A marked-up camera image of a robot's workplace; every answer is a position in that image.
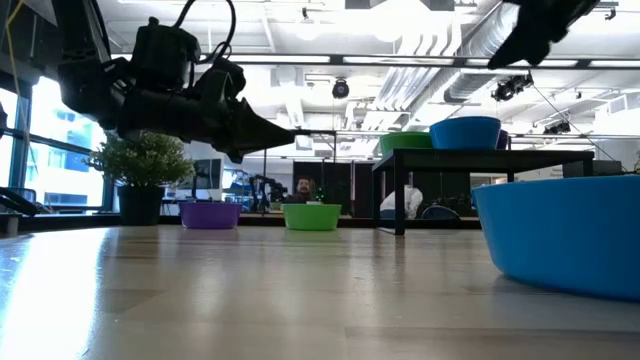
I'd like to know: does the black rounded chair back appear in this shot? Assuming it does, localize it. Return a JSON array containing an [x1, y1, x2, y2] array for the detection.
[[421, 204, 462, 221]]

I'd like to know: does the person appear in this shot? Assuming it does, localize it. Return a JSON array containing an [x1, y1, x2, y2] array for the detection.
[[378, 183, 425, 220], [283, 175, 320, 205]]

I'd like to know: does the black aluminium table frame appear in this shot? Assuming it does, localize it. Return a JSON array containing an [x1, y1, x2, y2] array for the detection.
[[0, 212, 482, 232]]

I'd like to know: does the black camera cable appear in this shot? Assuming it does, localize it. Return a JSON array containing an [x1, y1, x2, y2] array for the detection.
[[172, 0, 238, 66]]

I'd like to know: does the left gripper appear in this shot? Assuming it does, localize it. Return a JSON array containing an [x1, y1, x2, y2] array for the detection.
[[117, 88, 297, 164]]

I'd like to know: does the black metal riser shelf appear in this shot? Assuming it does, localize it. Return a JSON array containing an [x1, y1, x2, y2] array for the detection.
[[371, 148, 596, 237]]

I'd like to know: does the silver ventilation duct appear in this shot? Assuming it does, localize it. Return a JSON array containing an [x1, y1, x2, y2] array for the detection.
[[442, 2, 521, 104]]

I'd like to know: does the green plant in black pot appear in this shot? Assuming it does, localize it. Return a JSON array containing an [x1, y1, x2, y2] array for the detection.
[[85, 130, 195, 227]]

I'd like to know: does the black ceiling-mounted device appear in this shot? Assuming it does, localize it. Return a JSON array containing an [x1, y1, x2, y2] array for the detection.
[[491, 71, 535, 103], [542, 119, 572, 135]]

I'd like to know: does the blue plastic mini bowl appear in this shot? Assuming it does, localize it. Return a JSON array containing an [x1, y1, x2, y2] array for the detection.
[[429, 116, 502, 151], [471, 174, 640, 302]]

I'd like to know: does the black partition panel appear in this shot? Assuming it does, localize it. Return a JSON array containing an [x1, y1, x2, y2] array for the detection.
[[292, 160, 381, 219]]

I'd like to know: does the black curved armrest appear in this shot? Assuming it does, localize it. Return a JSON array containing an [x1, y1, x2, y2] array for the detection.
[[0, 185, 40, 218]]

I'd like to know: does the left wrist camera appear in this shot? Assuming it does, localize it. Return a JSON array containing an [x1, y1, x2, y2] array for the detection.
[[197, 56, 247, 104]]

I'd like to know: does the long ceiling light strip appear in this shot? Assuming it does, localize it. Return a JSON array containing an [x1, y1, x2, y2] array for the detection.
[[107, 52, 640, 70], [502, 132, 640, 141]]

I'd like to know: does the black computer monitor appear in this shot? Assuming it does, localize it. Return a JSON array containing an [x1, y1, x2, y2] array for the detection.
[[562, 159, 624, 178]]

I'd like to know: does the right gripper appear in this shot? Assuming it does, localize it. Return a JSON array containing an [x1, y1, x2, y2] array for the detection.
[[488, 0, 601, 70]]

